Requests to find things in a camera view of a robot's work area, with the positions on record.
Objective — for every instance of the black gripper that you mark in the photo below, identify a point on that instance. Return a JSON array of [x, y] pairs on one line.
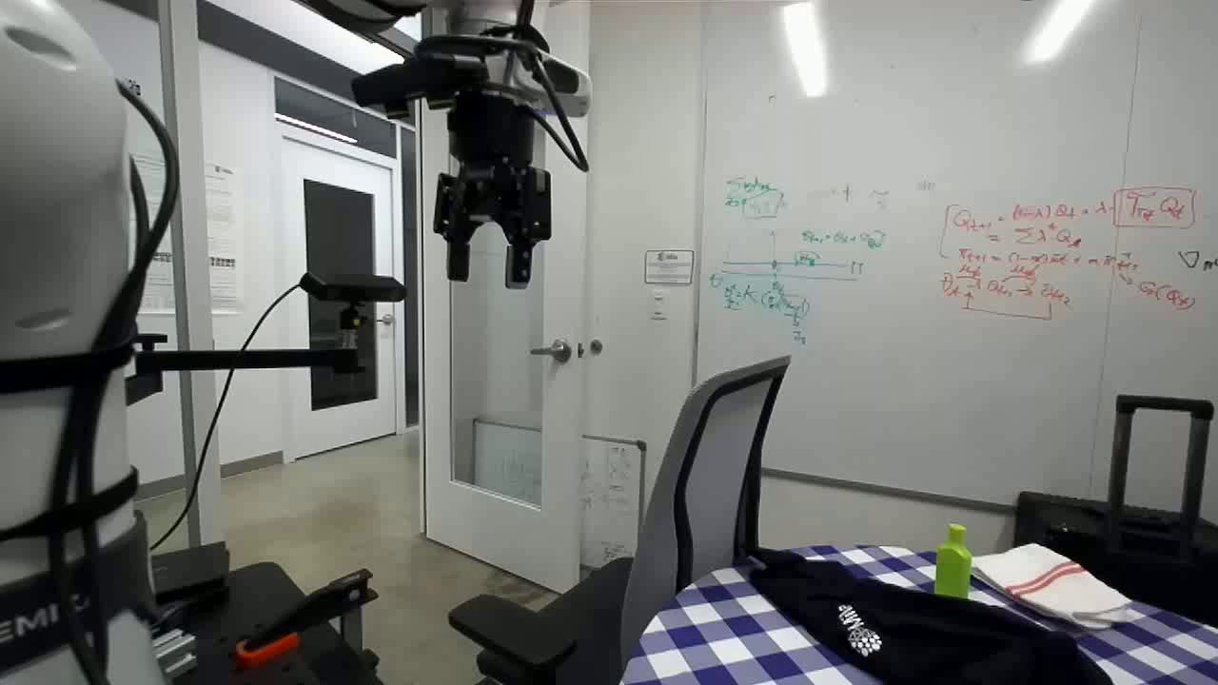
[[493, 154]]

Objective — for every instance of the black cloth with white logo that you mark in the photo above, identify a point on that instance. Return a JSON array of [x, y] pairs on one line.
[[939, 635]]

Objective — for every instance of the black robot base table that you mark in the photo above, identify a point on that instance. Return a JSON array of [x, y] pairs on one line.
[[242, 611]]

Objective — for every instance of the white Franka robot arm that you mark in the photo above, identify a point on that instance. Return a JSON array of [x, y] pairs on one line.
[[49, 191]]

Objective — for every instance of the white door with glass pane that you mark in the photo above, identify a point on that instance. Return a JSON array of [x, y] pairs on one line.
[[506, 384]]

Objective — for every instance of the white door with dark window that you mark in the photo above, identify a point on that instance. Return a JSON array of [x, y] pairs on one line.
[[342, 291]]

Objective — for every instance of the grey mesh office chair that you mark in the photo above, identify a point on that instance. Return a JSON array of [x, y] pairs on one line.
[[707, 481]]

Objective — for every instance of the blue white checkered tablecloth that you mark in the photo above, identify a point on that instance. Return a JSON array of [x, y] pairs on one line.
[[709, 629]]

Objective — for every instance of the white towel with red stripes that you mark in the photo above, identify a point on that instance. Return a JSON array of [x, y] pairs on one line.
[[1053, 583]]

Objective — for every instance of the black wheeled suitcase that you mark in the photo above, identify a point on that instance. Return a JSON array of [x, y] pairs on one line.
[[1142, 540]]

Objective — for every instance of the black camera on stand arm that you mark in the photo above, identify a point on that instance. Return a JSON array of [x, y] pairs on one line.
[[346, 289]]

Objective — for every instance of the small white wall sign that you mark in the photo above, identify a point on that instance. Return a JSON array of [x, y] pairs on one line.
[[668, 270]]

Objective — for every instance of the large wall whiteboard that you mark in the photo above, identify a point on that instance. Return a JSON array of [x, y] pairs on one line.
[[965, 384]]

